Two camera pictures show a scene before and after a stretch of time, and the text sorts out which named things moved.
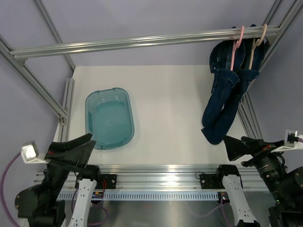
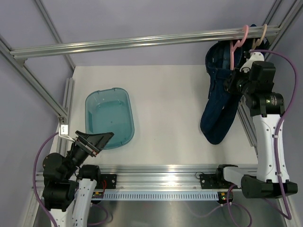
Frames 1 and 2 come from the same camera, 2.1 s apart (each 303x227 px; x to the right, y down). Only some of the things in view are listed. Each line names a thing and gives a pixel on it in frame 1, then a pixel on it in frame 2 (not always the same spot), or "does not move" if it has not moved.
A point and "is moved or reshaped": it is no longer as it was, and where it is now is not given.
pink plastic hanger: [236, 47] is moved or reshaped
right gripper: [237, 147] → [229, 83]
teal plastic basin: [109, 117] does not move
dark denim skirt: [227, 60] does not move
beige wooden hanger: [256, 44] does not move
